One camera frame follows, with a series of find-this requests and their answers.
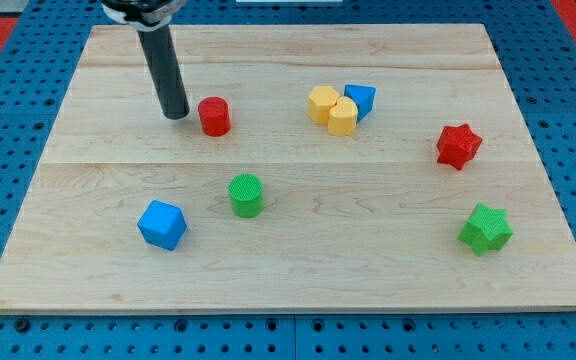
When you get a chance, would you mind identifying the light wooden board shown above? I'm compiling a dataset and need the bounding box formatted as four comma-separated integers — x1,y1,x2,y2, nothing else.
0,23,576,315

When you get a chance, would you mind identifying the yellow heart block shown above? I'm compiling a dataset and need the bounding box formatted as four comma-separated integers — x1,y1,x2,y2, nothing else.
327,96,358,136

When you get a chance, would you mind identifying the red cylinder block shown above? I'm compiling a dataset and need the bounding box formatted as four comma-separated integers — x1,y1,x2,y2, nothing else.
198,97,231,137

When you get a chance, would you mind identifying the blue cube block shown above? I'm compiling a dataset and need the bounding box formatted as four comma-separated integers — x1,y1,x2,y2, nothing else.
137,200,187,251

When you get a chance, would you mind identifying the blue triangle block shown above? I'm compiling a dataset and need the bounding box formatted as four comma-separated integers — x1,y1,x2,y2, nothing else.
344,84,376,122

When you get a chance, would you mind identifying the green star block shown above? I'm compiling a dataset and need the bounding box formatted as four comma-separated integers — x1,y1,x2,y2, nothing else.
458,203,514,256

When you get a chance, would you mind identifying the yellow hexagon block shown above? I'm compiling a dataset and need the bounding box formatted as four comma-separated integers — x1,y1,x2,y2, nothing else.
307,85,339,125

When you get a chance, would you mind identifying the green cylinder block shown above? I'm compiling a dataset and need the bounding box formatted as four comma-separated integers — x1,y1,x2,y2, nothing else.
228,173,264,218

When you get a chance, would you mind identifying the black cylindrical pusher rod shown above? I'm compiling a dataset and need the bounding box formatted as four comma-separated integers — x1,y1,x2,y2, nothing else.
138,25,190,120

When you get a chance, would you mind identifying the red star block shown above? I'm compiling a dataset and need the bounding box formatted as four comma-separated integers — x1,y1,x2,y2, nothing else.
436,124,483,171

